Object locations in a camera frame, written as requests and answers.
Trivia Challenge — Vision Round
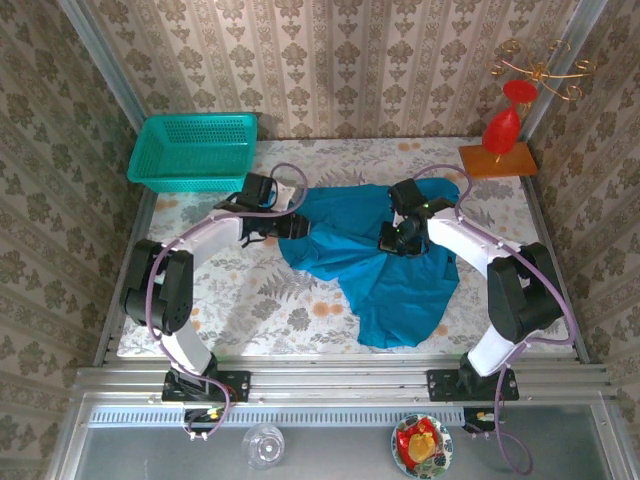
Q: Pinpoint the blue t-shirt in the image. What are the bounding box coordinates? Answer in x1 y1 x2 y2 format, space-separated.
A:
277 177 461 349

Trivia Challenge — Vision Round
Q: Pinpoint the teal plastic basket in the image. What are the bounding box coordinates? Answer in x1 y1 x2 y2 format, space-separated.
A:
126 113 259 194

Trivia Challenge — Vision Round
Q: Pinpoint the orange wooden board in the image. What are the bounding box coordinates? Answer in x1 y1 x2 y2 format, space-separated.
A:
459 141 540 180

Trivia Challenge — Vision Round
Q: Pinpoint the floral tablecloth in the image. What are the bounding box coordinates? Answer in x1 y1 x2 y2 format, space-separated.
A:
117 137 576 357

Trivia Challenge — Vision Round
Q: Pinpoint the black controller board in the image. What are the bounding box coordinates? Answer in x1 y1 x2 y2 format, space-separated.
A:
183 407 226 426
462 407 506 434

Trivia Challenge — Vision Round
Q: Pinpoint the red snack wrapper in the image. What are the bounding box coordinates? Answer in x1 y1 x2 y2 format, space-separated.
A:
397 418 442 469

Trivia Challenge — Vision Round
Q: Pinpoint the patterned plate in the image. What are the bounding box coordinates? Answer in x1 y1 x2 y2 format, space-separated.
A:
390 412 455 480

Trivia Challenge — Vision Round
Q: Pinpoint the clear glass bowl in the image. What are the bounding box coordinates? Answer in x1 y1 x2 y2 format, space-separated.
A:
241 422 286 471

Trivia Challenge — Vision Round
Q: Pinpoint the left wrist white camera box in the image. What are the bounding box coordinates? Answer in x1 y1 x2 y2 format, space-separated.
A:
272 182 297 211

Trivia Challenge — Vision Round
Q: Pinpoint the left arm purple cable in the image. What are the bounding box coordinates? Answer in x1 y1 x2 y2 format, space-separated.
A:
148 162 309 442

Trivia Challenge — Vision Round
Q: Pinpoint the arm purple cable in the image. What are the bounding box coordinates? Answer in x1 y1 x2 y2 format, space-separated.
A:
414 164 579 474
148 162 309 442

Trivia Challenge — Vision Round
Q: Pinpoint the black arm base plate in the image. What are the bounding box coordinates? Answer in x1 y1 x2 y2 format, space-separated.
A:
426 368 520 403
160 369 251 404

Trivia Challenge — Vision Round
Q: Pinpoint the aluminium frame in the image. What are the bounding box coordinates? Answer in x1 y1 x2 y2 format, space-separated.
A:
47 0 626 480

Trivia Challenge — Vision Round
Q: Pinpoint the gold wire ornament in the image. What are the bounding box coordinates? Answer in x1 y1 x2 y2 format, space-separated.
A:
487 39 596 164

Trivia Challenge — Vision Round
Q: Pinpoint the grey slotted cable duct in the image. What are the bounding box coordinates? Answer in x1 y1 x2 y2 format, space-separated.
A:
88 404 466 427

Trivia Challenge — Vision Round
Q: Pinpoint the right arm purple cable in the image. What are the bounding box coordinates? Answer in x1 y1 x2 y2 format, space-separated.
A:
414 164 579 474

